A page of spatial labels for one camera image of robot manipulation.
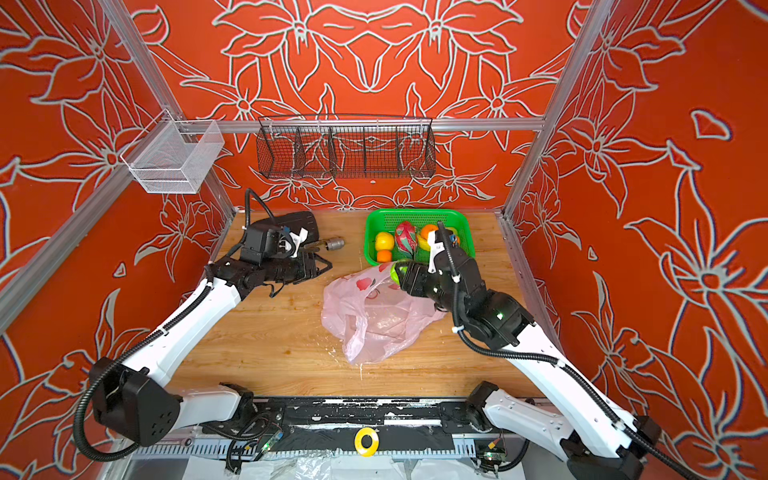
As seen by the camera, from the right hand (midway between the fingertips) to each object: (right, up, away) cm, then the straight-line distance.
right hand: (403, 263), depth 66 cm
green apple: (-2, -2, -1) cm, 3 cm away
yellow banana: (+10, +4, +40) cm, 41 cm away
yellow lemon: (-4, +5, +36) cm, 36 cm away
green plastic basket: (-3, +13, +44) cm, 46 cm away
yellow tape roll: (-10, -44, +2) cm, 45 cm away
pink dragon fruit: (+4, +6, +35) cm, 35 cm away
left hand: (-19, -1, +11) cm, 22 cm away
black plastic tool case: (-38, +12, +46) cm, 61 cm away
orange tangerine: (-4, 0, +32) cm, 32 cm away
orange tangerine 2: (+12, +9, +41) cm, 43 cm away
